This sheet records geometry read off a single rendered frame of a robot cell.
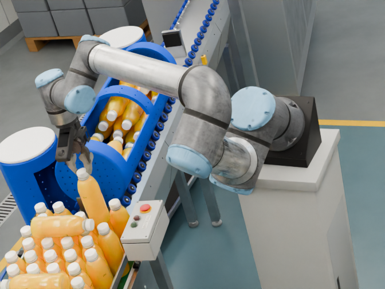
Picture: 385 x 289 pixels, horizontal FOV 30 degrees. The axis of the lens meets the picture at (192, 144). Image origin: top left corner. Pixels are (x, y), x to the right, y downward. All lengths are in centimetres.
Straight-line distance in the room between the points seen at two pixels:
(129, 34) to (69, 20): 268
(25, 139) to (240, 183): 135
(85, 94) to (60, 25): 462
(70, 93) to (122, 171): 63
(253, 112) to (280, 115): 11
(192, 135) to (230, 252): 224
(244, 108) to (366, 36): 355
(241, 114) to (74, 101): 53
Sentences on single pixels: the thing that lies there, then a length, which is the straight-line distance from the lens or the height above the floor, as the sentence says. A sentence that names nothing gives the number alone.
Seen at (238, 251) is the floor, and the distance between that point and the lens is 390.
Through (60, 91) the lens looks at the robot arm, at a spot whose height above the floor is 164.
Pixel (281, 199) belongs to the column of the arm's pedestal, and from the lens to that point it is 253.
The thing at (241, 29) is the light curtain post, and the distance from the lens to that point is 387.
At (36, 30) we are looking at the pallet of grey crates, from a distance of 696.
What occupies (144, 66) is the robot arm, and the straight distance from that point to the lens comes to 193.
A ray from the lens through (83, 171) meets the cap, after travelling 243.
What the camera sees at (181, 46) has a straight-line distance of 383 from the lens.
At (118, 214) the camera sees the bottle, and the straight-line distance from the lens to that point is 256.
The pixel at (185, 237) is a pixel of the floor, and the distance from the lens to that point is 408.
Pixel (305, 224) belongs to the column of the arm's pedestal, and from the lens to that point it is 258.
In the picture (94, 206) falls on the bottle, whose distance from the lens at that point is 247.
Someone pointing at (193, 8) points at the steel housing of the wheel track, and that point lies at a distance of 443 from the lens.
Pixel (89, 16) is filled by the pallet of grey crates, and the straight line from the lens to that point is 657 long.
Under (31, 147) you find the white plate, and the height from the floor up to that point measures 104.
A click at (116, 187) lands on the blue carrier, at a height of 105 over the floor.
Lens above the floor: 255
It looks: 32 degrees down
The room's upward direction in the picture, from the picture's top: 16 degrees counter-clockwise
